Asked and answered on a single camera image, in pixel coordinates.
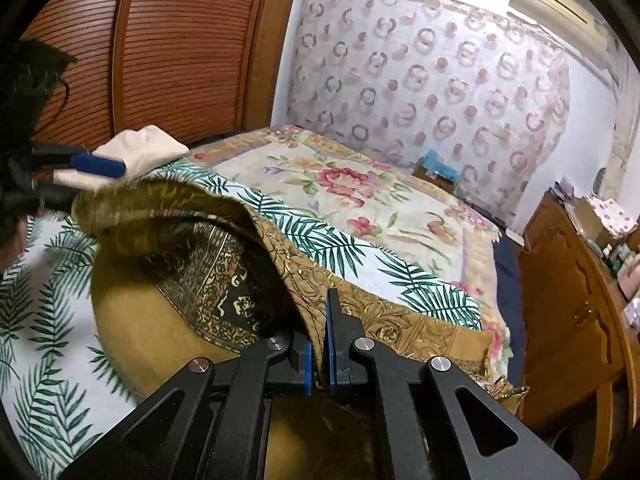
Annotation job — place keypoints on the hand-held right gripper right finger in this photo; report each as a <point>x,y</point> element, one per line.
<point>328,360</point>

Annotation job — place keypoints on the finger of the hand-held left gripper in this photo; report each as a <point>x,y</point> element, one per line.
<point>97,165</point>
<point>55,196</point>

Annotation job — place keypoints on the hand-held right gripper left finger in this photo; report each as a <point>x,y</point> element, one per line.
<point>307,365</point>

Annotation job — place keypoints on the cream cloth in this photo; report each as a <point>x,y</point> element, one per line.
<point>145,147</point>

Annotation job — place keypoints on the brown gold patterned shirt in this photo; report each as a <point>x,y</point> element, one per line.
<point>150,320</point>

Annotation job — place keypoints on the person's left forearm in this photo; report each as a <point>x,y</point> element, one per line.
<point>10,242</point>

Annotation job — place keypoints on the person's dark hair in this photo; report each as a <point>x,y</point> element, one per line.
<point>30,80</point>

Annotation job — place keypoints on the palm leaf printed cloth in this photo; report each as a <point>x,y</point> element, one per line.
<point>45,310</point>

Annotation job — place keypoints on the wooden louvered wardrobe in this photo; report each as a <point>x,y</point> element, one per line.
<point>175,50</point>

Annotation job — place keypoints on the floral blanket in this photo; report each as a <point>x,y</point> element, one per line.
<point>350,180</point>

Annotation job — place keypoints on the navy bed sheet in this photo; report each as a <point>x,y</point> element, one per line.
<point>510,285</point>

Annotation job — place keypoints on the small cardboard box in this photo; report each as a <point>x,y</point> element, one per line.
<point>432,177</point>

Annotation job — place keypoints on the blue plastic bag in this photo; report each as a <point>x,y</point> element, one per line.
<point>440,164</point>

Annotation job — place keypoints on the wooden cabinet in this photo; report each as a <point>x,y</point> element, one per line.
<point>565,310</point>

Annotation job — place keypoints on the circle print sheer curtain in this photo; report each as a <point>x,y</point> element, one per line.
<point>425,85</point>

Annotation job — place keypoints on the clutter pile on cabinet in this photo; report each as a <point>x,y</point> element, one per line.
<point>565,187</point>

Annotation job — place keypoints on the group of small bottles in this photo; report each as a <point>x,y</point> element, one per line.
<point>617,256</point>

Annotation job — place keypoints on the pink bag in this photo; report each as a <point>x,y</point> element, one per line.
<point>631,280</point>

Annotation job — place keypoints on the beige hanging cloth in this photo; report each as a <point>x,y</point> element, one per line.
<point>625,125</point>

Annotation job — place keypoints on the white air conditioner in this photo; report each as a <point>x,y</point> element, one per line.
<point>560,7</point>

